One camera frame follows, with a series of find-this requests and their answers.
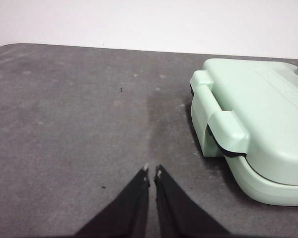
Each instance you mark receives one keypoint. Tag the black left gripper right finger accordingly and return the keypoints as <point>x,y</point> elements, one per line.
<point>178,213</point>

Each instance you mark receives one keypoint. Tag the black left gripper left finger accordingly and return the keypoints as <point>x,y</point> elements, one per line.
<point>129,210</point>

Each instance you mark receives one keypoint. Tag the mint green breakfast machine base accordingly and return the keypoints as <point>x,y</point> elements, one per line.
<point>270,192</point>

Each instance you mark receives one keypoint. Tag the mint green hinged griddle cover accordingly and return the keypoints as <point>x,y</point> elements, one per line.
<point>263,104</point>

